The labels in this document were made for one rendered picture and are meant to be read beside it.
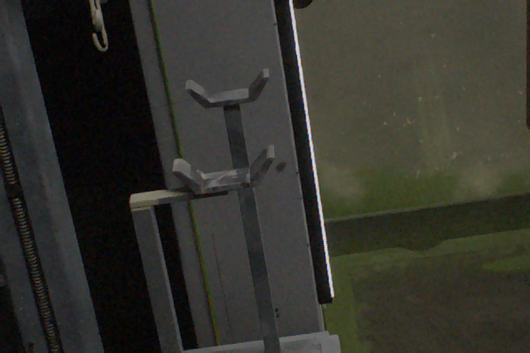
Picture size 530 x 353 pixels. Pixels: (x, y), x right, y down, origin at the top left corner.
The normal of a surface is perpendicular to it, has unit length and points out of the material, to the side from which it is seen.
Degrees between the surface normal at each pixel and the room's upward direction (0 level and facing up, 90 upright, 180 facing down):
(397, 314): 0
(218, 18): 90
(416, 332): 0
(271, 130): 90
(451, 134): 57
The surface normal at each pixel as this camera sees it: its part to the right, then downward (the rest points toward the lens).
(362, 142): -0.07, -0.17
